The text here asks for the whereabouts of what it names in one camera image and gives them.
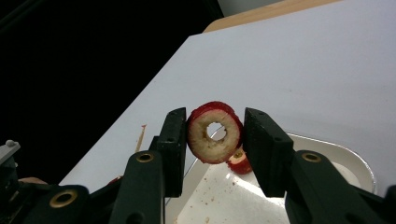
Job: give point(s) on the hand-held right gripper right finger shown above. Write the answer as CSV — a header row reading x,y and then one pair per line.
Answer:
x,y
267,149

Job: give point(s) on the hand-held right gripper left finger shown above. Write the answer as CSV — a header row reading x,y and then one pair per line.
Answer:
x,y
172,149

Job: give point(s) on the cored red hawthorn fruit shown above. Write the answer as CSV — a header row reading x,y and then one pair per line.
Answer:
x,y
202,146
241,163

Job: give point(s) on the thin wooden skewer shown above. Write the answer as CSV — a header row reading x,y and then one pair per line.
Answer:
x,y
140,138

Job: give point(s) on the square white metal tray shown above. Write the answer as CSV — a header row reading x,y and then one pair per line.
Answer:
x,y
224,199

